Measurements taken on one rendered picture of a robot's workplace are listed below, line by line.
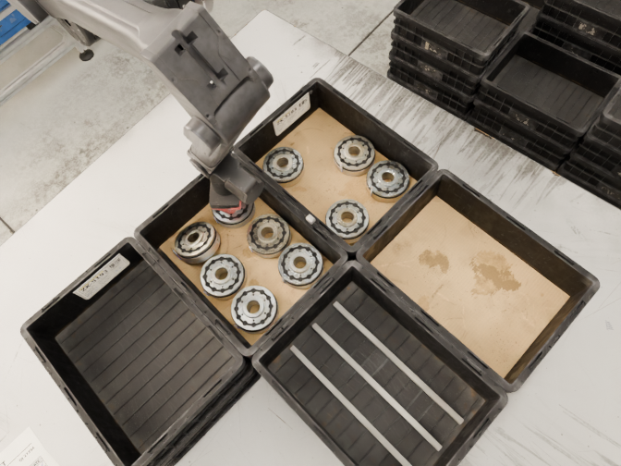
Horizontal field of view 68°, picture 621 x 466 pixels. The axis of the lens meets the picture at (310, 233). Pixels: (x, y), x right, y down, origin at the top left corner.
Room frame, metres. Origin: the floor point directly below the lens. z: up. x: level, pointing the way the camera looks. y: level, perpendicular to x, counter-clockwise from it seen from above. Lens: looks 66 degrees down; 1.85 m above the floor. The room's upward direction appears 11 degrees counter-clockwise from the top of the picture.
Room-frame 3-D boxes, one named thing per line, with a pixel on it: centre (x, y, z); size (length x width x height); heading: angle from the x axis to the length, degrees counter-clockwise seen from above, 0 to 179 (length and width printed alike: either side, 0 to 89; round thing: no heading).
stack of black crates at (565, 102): (1.01, -0.96, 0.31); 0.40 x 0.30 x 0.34; 40
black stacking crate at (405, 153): (0.59, -0.08, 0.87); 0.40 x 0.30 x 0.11; 35
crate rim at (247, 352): (0.41, 0.16, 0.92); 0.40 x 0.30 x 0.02; 35
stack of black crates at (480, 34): (1.32, -0.69, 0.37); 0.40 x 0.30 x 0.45; 40
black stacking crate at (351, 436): (0.09, -0.07, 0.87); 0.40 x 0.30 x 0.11; 35
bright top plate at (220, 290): (0.38, 0.22, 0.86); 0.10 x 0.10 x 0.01
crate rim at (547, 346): (0.26, -0.31, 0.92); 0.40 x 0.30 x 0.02; 35
